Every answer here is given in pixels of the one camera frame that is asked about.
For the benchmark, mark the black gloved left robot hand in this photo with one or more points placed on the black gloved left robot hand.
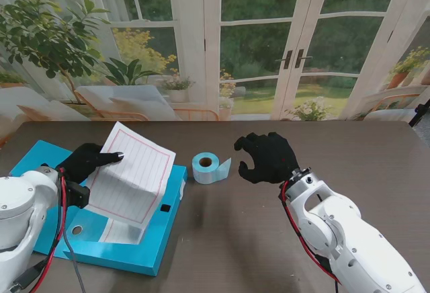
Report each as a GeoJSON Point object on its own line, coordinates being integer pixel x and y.
{"type": "Point", "coordinates": [84, 163]}

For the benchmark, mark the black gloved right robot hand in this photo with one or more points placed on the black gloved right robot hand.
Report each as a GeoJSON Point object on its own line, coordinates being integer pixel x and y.
{"type": "Point", "coordinates": [272, 162]}

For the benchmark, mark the red lined paper sheet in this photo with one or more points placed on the red lined paper sheet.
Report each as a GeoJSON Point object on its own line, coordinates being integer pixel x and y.
{"type": "Point", "coordinates": [117, 234]}
{"type": "Point", "coordinates": [134, 178]}

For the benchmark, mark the light blue label roll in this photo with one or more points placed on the light blue label roll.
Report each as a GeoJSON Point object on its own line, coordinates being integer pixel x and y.
{"type": "Point", "coordinates": [205, 168]}

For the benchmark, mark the white peeled label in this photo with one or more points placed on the white peeled label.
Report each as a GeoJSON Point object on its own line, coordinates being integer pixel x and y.
{"type": "Point", "coordinates": [182, 189]}

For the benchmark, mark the blue file box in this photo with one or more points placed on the blue file box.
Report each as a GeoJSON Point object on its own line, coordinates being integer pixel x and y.
{"type": "Point", "coordinates": [161, 239]}

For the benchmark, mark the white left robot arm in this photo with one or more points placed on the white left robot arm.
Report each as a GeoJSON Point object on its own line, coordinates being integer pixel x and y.
{"type": "Point", "coordinates": [20, 225]}

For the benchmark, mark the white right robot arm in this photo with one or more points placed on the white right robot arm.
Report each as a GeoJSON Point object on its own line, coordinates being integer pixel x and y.
{"type": "Point", "coordinates": [342, 236]}

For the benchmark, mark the black velcro patch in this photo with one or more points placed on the black velcro patch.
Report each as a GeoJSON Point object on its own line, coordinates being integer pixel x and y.
{"type": "Point", "coordinates": [165, 208]}

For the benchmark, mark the garden window backdrop banner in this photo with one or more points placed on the garden window backdrop banner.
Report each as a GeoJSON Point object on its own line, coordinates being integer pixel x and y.
{"type": "Point", "coordinates": [255, 54]}

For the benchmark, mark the black backdrop stand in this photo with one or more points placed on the black backdrop stand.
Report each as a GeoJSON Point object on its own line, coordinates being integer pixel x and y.
{"type": "Point", "coordinates": [420, 113]}

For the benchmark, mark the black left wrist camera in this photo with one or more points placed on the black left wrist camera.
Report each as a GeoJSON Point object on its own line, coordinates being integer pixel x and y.
{"type": "Point", "coordinates": [78, 195]}

